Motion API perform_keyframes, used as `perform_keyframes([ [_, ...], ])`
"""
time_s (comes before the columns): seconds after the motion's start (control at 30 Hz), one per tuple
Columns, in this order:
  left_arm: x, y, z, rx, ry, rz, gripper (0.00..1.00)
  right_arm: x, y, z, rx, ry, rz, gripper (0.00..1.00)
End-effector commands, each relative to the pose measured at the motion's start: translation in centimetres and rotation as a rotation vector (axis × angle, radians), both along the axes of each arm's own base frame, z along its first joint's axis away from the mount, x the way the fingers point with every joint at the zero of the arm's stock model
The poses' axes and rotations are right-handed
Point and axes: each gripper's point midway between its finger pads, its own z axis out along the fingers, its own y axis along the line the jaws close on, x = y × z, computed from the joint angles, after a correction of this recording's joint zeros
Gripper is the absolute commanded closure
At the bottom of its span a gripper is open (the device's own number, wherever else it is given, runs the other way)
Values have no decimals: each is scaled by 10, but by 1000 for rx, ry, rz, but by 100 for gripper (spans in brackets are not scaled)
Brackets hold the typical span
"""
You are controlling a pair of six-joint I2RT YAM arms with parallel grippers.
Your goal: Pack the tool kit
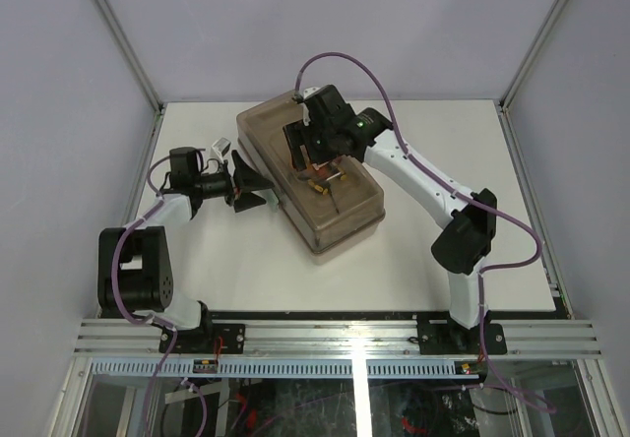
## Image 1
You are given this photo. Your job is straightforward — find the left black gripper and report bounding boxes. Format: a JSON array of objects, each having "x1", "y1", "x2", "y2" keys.
[{"x1": 194, "y1": 150, "x2": 275, "y2": 211}]

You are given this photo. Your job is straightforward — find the grey-green toolbox latch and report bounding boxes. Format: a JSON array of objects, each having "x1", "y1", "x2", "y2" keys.
[{"x1": 263, "y1": 189, "x2": 280, "y2": 212}]

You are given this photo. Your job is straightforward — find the beige toolbox with smoky lid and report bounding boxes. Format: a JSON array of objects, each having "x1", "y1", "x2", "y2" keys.
[{"x1": 236, "y1": 92, "x2": 385, "y2": 264}]

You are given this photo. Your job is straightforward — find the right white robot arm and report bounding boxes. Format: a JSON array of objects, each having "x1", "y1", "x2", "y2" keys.
[{"x1": 283, "y1": 85, "x2": 497, "y2": 353}]

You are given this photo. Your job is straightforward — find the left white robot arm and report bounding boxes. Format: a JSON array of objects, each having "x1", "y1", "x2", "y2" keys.
[{"x1": 97, "y1": 147, "x2": 274, "y2": 353}]

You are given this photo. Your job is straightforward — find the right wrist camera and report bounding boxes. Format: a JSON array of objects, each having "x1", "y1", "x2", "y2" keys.
[{"x1": 293, "y1": 87, "x2": 321, "y2": 103}]

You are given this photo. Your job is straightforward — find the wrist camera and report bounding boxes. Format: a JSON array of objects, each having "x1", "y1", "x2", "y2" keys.
[
  {"x1": 211, "y1": 137, "x2": 231, "y2": 160},
  {"x1": 293, "y1": 87, "x2": 321, "y2": 103}
]

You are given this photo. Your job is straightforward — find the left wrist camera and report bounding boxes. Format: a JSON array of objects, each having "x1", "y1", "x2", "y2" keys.
[{"x1": 211, "y1": 137, "x2": 231, "y2": 160}]

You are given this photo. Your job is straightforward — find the aluminium mounting rail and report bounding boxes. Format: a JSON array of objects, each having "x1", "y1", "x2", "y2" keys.
[{"x1": 73, "y1": 319, "x2": 602, "y2": 360}]

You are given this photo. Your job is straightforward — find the slotted cable duct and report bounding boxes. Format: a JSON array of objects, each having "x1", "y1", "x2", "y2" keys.
[{"x1": 93, "y1": 357, "x2": 466, "y2": 379}]

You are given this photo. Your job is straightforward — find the right aluminium frame post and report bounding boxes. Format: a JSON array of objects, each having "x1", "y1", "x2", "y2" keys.
[{"x1": 496, "y1": 0, "x2": 592, "y2": 113}]

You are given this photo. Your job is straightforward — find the aluminium frame post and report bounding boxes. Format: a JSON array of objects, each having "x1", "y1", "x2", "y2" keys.
[
  {"x1": 92, "y1": 0, "x2": 163, "y2": 112},
  {"x1": 496, "y1": 0, "x2": 592, "y2": 113}
]

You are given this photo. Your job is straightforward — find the left aluminium frame post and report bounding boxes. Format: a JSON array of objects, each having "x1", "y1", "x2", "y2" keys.
[{"x1": 92, "y1": 0, "x2": 163, "y2": 112}]

